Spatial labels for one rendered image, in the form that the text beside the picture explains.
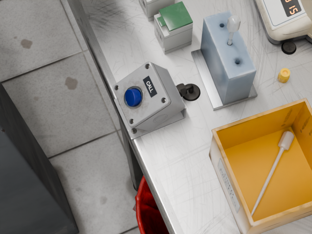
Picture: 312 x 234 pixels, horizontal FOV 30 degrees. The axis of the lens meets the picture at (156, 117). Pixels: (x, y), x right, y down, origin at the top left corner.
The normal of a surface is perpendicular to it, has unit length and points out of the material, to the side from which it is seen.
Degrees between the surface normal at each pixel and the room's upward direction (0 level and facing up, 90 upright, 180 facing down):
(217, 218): 0
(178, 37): 90
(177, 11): 0
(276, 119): 90
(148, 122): 90
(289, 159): 0
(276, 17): 25
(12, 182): 90
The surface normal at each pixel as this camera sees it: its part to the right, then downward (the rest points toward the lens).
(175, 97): 0.79, -0.51
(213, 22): -0.02, -0.37
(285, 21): -0.43, -0.24
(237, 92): 0.31, 0.88
